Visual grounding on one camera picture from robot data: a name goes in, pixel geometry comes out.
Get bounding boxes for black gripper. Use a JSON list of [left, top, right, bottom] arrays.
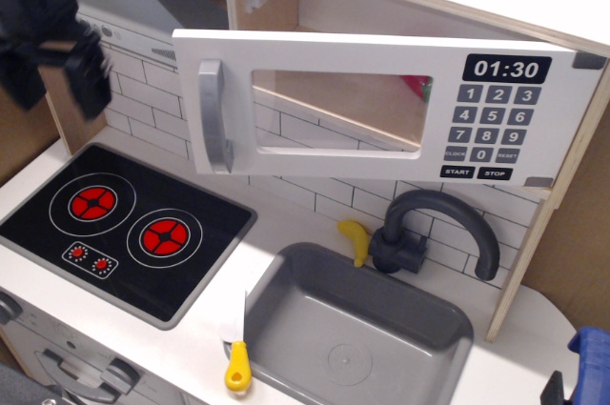
[[1, 0, 112, 120]]

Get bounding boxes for white toy microwave door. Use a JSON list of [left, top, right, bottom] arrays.
[[173, 30, 597, 187]]

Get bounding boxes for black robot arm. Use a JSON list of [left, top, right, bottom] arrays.
[[1, 0, 112, 120]]

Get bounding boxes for black toy stove top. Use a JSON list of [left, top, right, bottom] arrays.
[[1, 144, 256, 330]]

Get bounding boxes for grey oven knob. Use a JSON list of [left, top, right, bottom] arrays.
[[0, 292, 23, 326]]

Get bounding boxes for grey toy oven door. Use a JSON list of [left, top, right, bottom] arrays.
[[1, 309, 189, 404]]

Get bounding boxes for yellow toy banana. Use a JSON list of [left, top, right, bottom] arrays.
[[337, 220, 370, 268]]

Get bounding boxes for wooden toy kitchen cabinet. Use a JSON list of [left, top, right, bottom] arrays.
[[1, 0, 609, 341]]

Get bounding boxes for red toy chili pepper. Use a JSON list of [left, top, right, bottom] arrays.
[[400, 75, 433, 102]]

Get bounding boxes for grey toy sink basin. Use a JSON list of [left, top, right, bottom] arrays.
[[245, 243, 474, 404]]

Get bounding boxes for dark grey toy faucet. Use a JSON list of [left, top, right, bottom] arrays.
[[367, 189, 501, 282]]

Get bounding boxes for black object bottom right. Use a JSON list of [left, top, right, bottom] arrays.
[[539, 371, 566, 405]]

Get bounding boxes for blue plastic object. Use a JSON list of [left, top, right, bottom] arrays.
[[568, 327, 609, 405]]

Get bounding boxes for yellow handled toy knife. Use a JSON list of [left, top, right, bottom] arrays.
[[219, 289, 253, 394]]

